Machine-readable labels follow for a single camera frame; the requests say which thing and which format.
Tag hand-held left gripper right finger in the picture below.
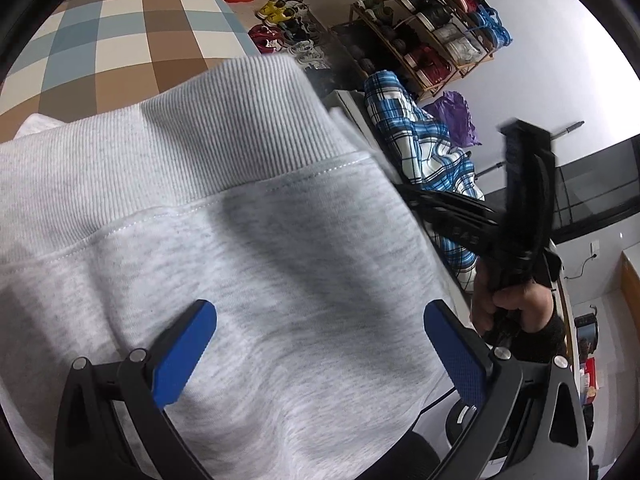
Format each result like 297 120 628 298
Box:
423 299 590 480

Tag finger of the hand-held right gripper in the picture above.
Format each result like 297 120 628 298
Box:
417 205 496 261
395 184 501 224

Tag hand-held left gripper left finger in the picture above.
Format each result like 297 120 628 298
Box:
52 299 218 480

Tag grey sweatshirt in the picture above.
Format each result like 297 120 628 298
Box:
0 54 476 480

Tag person's right forearm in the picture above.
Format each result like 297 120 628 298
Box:
510 310 568 363

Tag person's right hand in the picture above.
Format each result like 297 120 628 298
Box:
470 259 556 335

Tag black glass panel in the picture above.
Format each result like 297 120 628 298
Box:
480 135 640 246

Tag purple bag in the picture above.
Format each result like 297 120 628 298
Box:
424 91 481 147

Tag blue plaid cloth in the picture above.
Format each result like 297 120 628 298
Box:
363 70 486 291

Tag wooden shoe rack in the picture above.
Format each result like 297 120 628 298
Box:
350 0 513 103

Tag black container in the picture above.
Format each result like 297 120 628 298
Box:
574 312 600 356

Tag wooden board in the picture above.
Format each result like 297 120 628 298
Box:
620 250 640 311

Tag red box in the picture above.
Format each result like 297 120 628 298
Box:
582 357 601 393

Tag rows of shoes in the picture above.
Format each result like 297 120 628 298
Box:
357 0 513 91

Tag white sneakers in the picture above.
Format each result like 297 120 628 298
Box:
287 37 331 68

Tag pair of red shoes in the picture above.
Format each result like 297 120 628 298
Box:
248 24 283 54

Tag pair of yellow shoes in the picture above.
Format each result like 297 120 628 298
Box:
257 0 296 23

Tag checkered blanket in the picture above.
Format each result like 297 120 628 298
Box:
0 0 263 131

